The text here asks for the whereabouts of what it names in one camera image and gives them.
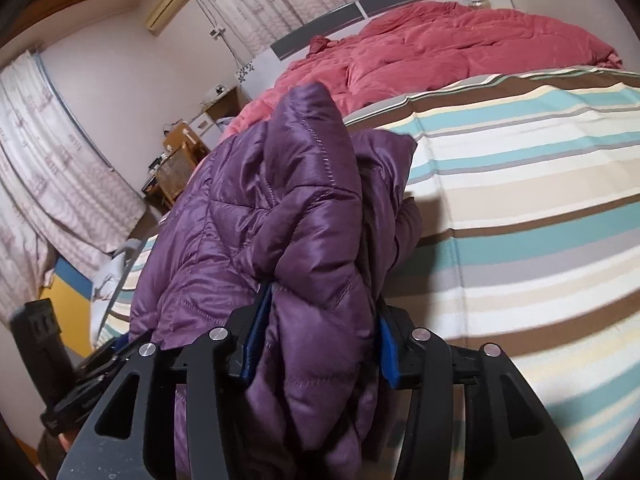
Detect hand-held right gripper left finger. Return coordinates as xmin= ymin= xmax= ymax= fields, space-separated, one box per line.
xmin=56 ymin=287 xmax=273 ymax=480

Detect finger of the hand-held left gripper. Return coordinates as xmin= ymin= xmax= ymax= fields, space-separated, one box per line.
xmin=75 ymin=330 xmax=153 ymax=381

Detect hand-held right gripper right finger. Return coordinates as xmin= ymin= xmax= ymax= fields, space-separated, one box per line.
xmin=377 ymin=305 xmax=585 ymax=480

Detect purple down jacket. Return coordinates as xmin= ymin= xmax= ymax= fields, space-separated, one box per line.
xmin=127 ymin=82 xmax=426 ymax=480

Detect yellow blue board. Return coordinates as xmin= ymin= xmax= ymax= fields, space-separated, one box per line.
xmin=40 ymin=255 xmax=96 ymax=356

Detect white crumpled cloth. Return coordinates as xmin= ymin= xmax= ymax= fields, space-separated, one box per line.
xmin=90 ymin=240 xmax=146 ymax=306

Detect rattan back chair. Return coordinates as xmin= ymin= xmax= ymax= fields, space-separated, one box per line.
xmin=142 ymin=150 xmax=198 ymax=211

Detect wooden chair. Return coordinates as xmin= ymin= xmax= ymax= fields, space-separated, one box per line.
xmin=162 ymin=122 xmax=211 ymax=161

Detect striped bed sheet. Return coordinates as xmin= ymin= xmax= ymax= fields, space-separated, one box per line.
xmin=90 ymin=65 xmax=640 ymax=480

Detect white drawer cabinet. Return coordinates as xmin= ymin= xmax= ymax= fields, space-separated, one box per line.
xmin=190 ymin=112 xmax=223 ymax=146

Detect wooden bedside desk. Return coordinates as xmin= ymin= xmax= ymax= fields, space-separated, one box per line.
xmin=202 ymin=85 xmax=251 ymax=121

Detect red quilted comforter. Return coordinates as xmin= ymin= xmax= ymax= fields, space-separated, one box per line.
xmin=217 ymin=0 xmax=623 ymax=141

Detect beige air conditioner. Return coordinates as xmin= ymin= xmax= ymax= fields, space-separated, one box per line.
xmin=145 ymin=0 xmax=197 ymax=36

